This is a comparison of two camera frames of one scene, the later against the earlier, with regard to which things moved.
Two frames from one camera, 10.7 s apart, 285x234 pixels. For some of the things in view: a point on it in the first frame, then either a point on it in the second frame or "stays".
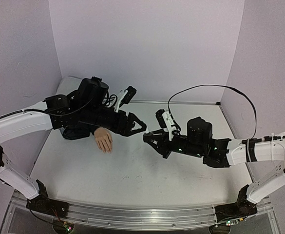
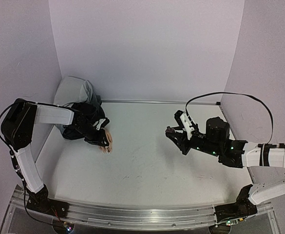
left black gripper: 125,130 -> 98,141
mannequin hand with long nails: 104,140 stays
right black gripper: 166,144 -> 185,140
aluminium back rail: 175,102 stays
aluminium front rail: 140,216 stays
